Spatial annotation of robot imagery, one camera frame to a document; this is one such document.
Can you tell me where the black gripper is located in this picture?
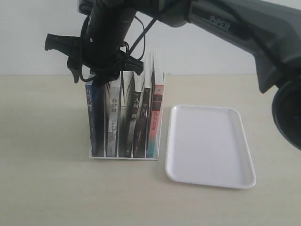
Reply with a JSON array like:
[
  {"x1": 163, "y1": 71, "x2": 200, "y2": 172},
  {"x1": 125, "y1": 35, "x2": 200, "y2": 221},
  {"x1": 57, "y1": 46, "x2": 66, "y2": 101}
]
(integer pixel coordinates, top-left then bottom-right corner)
[{"x1": 67, "y1": 0, "x2": 136, "y2": 87}]

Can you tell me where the white plastic tray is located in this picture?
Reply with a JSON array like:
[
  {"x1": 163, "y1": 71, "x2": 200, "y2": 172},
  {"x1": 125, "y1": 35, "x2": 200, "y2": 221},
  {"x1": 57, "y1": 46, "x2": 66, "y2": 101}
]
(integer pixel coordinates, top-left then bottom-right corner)
[{"x1": 165, "y1": 104, "x2": 256, "y2": 189}]

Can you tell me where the black spine book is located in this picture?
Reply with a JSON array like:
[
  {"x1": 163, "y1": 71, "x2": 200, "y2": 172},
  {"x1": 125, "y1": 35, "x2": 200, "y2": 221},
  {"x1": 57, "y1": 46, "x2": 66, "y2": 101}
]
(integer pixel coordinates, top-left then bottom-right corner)
[{"x1": 119, "y1": 71, "x2": 142, "y2": 158}]

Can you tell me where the dark brown spine book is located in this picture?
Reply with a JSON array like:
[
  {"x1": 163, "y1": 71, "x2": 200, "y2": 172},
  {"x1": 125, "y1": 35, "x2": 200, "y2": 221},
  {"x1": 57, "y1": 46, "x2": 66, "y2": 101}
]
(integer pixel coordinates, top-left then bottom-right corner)
[{"x1": 133, "y1": 53, "x2": 151, "y2": 158}]

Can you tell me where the white grey spine book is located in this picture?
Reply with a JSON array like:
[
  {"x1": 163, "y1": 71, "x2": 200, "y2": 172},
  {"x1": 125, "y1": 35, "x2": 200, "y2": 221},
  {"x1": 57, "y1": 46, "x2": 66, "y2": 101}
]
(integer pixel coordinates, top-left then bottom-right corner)
[{"x1": 106, "y1": 79, "x2": 121, "y2": 157}]

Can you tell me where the white wire book rack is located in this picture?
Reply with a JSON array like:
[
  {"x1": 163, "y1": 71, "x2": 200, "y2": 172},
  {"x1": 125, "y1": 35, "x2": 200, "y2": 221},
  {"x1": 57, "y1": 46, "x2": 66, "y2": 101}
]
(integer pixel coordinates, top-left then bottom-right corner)
[{"x1": 89, "y1": 73, "x2": 162, "y2": 160}]

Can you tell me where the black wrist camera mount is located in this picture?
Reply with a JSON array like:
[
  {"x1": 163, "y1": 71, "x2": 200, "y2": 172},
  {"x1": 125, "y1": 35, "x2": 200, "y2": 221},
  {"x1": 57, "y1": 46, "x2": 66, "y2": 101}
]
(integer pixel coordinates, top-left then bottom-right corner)
[{"x1": 44, "y1": 34, "x2": 144, "y2": 75}]

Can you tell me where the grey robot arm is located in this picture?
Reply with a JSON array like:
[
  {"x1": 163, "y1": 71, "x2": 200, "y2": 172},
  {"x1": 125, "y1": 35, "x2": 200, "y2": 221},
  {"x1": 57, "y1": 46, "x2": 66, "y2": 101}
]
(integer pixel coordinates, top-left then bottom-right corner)
[{"x1": 67, "y1": 0, "x2": 301, "y2": 148}]

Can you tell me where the black cable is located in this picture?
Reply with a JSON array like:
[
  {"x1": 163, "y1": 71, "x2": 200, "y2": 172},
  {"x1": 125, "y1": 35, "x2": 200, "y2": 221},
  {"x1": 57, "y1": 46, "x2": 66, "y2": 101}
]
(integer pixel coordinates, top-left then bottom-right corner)
[{"x1": 79, "y1": 14, "x2": 165, "y2": 83}]

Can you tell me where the blue spine book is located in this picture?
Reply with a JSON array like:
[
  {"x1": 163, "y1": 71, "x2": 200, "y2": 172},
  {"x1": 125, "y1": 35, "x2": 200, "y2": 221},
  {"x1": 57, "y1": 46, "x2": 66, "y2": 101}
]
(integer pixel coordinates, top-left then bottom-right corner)
[{"x1": 85, "y1": 81, "x2": 104, "y2": 157}]

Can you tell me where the pink teal spine book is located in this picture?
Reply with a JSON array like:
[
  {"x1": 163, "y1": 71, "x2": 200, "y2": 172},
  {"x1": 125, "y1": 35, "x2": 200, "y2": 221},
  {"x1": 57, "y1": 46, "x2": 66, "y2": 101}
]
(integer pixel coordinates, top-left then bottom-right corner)
[{"x1": 146, "y1": 49, "x2": 165, "y2": 158}]

